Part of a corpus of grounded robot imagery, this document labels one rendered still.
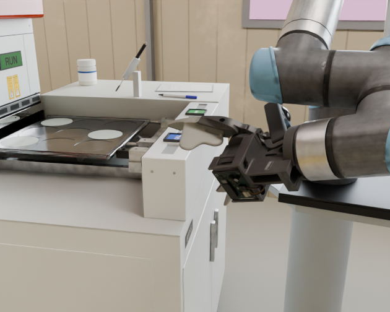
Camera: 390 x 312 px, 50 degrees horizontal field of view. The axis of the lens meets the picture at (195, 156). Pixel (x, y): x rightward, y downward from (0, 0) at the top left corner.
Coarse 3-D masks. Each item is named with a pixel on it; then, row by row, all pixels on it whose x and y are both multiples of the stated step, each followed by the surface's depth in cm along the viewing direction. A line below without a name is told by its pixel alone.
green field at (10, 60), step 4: (0, 56) 123; (4, 56) 125; (8, 56) 127; (12, 56) 129; (16, 56) 131; (20, 56) 133; (0, 60) 124; (4, 60) 126; (8, 60) 127; (12, 60) 129; (16, 60) 131; (20, 60) 134; (4, 64) 126; (8, 64) 127; (12, 64) 130; (16, 64) 131; (20, 64) 134; (4, 68) 126
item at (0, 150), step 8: (0, 152) 111; (8, 152) 110; (16, 152) 110; (24, 152) 109; (32, 152) 109; (40, 152) 108; (48, 152) 108; (56, 152) 108; (64, 152) 108; (72, 152) 107
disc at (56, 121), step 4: (48, 120) 139; (52, 120) 139; (56, 120) 139; (60, 120) 139; (64, 120) 139; (68, 120) 139; (44, 124) 134; (48, 124) 134; (52, 124) 134; (56, 124) 134; (60, 124) 134
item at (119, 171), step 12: (0, 168) 119; (12, 168) 118; (24, 168) 118; (36, 168) 117; (48, 168) 116; (60, 168) 116; (72, 168) 115; (84, 168) 114; (96, 168) 114; (108, 168) 113; (120, 168) 112
